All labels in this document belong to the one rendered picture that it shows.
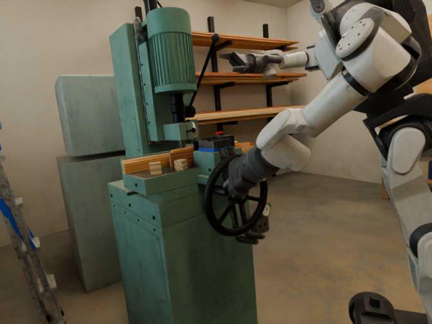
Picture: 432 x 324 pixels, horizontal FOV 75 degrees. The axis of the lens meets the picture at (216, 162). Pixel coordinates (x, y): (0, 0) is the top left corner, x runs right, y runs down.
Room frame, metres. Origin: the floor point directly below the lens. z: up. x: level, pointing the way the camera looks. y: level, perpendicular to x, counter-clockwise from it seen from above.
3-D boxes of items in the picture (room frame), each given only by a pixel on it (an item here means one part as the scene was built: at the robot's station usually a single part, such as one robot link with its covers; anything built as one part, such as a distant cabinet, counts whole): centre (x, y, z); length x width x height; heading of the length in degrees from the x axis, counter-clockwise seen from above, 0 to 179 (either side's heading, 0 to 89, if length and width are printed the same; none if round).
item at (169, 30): (1.21, 0.14, 1.35); 0.18 x 0.18 x 0.31
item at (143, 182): (1.15, 0.04, 0.87); 0.61 x 0.30 x 0.06; 128
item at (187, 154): (1.15, 0.08, 0.93); 0.24 x 0.01 x 0.06; 128
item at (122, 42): (1.44, 0.32, 1.16); 0.22 x 0.22 x 0.72; 38
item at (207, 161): (1.08, -0.01, 0.91); 0.15 x 0.14 x 0.09; 128
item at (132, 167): (1.25, 0.09, 0.92); 0.67 x 0.02 x 0.04; 128
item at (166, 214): (1.31, 0.21, 0.76); 0.57 x 0.45 x 0.09; 38
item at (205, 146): (1.08, -0.01, 0.99); 0.13 x 0.11 x 0.06; 128
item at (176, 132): (1.23, 0.15, 1.03); 0.14 x 0.07 x 0.09; 38
